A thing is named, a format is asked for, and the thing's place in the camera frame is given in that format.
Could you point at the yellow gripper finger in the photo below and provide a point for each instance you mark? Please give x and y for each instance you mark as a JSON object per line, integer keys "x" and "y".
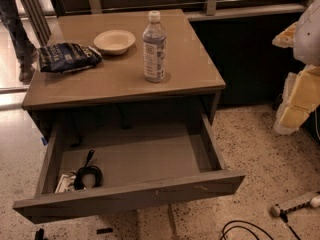
{"x": 300, "y": 97}
{"x": 285, "y": 39}

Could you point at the clear blue plastic water bottle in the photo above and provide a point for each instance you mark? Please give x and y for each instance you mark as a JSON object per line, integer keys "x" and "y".
{"x": 154, "y": 48}

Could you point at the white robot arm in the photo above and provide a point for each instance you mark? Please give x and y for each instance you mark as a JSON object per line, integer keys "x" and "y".
{"x": 306, "y": 48}

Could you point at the open grey top drawer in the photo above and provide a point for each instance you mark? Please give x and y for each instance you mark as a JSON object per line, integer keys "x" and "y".
{"x": 151, "y": 164}

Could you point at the white power strip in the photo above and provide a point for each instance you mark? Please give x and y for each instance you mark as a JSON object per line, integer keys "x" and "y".
{"x": 309, "y": 199}

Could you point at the white paper bowl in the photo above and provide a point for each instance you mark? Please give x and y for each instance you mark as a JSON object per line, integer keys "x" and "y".
{"x": 114, "y": 42}

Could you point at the dark blue chip bag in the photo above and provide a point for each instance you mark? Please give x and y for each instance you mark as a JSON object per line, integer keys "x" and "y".
{"x": 67, "y": 57}

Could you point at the small black floor object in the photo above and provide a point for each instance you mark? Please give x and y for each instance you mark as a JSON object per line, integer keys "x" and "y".
{"x": 104, "y": 231}

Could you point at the person legs in jeans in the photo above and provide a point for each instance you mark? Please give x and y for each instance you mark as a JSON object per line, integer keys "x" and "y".
{"x": 26, "y": 52}

